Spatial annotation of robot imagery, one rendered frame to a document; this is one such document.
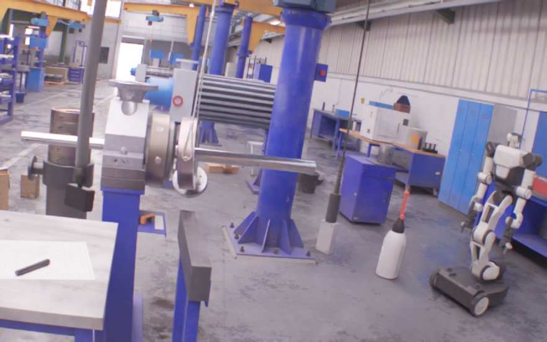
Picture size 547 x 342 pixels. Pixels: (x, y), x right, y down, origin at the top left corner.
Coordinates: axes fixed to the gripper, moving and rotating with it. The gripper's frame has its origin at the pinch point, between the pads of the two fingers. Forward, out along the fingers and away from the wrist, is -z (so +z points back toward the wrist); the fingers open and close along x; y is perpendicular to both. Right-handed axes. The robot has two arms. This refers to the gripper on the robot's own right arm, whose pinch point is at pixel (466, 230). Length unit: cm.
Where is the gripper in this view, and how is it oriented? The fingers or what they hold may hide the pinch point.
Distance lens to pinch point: 418.5
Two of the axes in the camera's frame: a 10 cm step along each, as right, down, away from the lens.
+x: -8.7, -2.5, -4.4
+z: 3.4, -9.3, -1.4
